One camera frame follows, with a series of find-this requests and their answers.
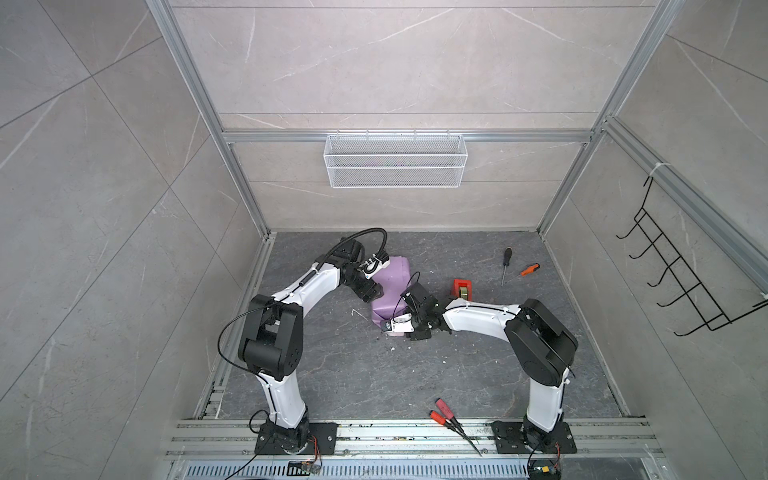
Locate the black wire hook rack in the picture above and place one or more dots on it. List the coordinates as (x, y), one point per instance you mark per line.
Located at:
(693, 291)

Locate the red tape dispenser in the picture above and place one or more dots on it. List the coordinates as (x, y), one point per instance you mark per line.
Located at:
(462, 289)

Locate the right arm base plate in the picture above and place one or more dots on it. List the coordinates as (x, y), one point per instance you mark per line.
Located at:
(519, 437)

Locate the red handled screwdriver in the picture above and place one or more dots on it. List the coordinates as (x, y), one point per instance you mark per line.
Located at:
(441, 420)

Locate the black handled screwdriver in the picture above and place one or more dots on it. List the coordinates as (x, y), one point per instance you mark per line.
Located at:
(507, 255)

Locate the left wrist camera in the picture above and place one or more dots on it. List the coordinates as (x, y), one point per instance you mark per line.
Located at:
(353, 251)

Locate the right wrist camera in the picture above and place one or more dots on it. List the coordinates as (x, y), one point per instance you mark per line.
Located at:
(399, 326)

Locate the white wire mesh basket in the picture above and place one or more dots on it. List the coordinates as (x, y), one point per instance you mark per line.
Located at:
(367, 161)

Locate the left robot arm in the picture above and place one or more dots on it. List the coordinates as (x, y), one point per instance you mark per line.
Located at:
(272, 340)

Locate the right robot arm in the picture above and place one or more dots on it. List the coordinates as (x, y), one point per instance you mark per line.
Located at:
(544, 347)

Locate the aluminium mounting rail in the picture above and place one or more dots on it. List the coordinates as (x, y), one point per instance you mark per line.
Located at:
(416, 439)

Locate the orange handled screwdriver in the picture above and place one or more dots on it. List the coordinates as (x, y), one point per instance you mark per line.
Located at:
(529, 269)

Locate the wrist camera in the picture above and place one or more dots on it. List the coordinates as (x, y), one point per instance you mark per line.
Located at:
(353, 251)
(399, 326)

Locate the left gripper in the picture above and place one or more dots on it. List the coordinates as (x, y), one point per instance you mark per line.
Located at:
(371, 290)

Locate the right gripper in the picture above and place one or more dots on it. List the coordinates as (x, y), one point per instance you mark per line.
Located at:
(418, 335)

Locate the pink wrapping paper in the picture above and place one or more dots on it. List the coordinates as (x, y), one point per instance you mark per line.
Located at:
(393, 279)

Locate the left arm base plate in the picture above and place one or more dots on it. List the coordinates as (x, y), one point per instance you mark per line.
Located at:
(304, 439)

